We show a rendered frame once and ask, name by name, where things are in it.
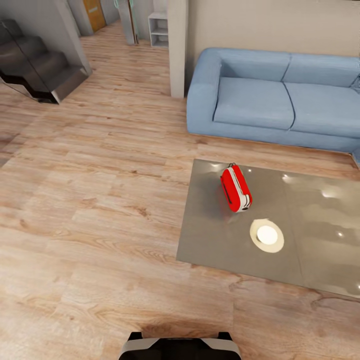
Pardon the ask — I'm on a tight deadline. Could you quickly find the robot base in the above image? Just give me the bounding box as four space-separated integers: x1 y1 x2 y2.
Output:
118 332 242 360

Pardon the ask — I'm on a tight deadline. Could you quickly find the radio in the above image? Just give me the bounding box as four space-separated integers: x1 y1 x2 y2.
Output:
220 164 252 213

